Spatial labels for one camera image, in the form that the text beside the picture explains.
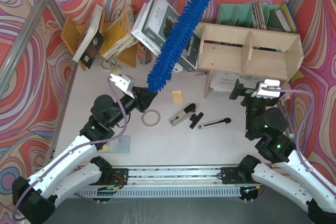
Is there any white black utility knife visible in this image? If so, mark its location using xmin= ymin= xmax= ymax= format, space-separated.
xmin=198 ymin=118 xmax=231 ymax=130

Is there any black plastic clip piece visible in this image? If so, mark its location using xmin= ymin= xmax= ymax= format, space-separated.
xmin=190 ymin=112 xmax=204 ymax=129

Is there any blue fluffy duster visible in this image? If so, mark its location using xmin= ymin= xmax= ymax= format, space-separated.
xmin=147 ymin=0 xmax=211 ymax=92

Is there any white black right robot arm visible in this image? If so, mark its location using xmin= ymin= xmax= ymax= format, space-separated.
xmin=221 ymin=79 xmax=335 ymax=223

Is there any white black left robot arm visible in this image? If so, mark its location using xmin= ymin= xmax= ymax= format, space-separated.
xmin=12 ymin=87 xmax=157 ymax=223

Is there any light wooden bookshelf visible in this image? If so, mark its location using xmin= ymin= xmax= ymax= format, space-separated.
xmin=195 ymin=23 xmax=304 ymax=97

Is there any white spiral notebook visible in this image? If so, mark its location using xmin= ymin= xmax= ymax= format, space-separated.
xmin=210 ymin=71 xmax=265 ymax=93

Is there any pink pig figure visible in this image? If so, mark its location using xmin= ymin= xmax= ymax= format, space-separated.
xmin=279 ymin=83 xmax=292 ymax=106

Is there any yellow sticky note pad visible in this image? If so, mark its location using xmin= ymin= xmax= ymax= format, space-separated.
xmin=171 ymin=90 xmax=183 ymax=104

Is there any pencil holder with pens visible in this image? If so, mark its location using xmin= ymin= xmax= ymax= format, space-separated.
xmin=136 ymin=43 xmax=154 ymax=65

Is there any brass padlock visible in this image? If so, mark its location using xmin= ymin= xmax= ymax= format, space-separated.
xmin=100 ymin=59 xmax=121 ymax=73

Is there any grey black stapler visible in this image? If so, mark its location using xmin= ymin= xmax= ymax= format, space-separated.
xmin=170 ymin=103 xmax=196 ymax=127

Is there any blue yellow calculator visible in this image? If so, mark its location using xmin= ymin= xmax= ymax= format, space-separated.
xmin=100 ymin=135 xmax=131 ymax=153

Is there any yellow worn book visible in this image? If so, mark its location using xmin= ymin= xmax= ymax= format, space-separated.
xmin=101 ymin=6 xmax=138 ymax=60

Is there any green desk organizer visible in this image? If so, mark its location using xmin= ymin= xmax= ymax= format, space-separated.
xmin=216 ymin=4 xmax=291 ymax=32

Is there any white book black cover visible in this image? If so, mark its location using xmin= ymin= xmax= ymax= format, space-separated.
xmin=72 ymin=5 xmax=104 ymax=69

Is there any blue yellow book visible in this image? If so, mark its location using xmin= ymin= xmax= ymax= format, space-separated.
xmin=275 ymin=2 xmax=298 ymax=33

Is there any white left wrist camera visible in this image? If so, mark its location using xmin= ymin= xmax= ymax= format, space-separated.
xmin=109 ymin=73 xmax=135 ymax=99

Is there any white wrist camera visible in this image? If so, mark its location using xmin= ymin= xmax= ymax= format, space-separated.
xmin=251 ymin=79 xmax=281 ymax=99
xmin=109 ymin=73 xmax=135 ymax=99

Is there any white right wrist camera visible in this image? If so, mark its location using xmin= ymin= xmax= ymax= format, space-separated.
xmin=251 ymin=79 xmax=281 ymax=99

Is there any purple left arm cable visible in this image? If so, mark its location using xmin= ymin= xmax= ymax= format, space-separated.
xmin=12 ymin=76 xmax=129 ymax=222

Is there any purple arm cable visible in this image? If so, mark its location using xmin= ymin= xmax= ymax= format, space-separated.
xmin=262 ymin=87 xmax=336 ymax=198
xmin=12 ymin=76 xmax=129 ymax=222

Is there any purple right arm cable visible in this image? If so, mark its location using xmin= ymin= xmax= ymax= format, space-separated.
xmin=262 ymin=87 xmax=336 ymax=198

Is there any aluminium mounting rail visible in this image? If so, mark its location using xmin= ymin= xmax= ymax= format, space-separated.
xmin=33 ymin=166 xmax=320 ymax=187

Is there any aluminium frame post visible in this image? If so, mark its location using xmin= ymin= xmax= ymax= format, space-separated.
xmin=1 ymin=0 xmax=49 ymax=98

